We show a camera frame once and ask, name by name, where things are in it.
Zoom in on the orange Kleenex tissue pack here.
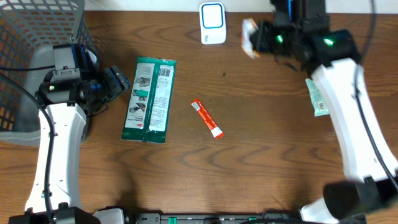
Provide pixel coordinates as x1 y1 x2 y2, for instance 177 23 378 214
241 18 259 59

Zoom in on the grey plastic mesh basket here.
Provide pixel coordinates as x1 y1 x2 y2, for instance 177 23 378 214
1 0 97 146

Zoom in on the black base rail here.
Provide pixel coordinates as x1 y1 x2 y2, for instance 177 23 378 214
93 205 302 224

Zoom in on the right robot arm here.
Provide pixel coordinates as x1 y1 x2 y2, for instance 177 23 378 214
242 0 397 223

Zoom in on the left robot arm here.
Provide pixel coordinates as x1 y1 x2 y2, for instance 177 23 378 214
9 44 132 224

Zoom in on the white barcode scanner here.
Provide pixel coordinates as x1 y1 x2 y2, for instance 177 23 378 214
199 2 226 45

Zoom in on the mint green wipes pack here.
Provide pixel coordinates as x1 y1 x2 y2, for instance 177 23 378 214
305 78 329 117

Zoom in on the green white 3M package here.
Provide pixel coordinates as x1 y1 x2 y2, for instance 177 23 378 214
121 57 177 144

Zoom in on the red snack bar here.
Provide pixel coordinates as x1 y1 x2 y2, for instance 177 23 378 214
191 98 224 139

